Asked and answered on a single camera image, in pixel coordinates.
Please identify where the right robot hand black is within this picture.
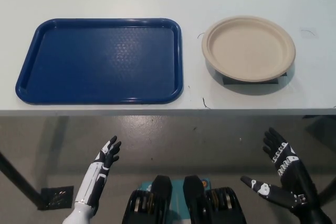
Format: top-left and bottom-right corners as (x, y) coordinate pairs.
(240, 127), (324, 216)

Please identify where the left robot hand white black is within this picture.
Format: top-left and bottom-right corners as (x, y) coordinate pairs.
(74, 135), (122, 208)

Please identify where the beige paper plate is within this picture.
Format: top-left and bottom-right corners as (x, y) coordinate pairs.
(201, 16), (297, 82)

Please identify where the blue plastic tray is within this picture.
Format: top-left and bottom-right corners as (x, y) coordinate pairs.
(15, 18), (184, 106)

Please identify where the black table leg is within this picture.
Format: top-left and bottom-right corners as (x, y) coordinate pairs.
(0, 150), (44, 204)

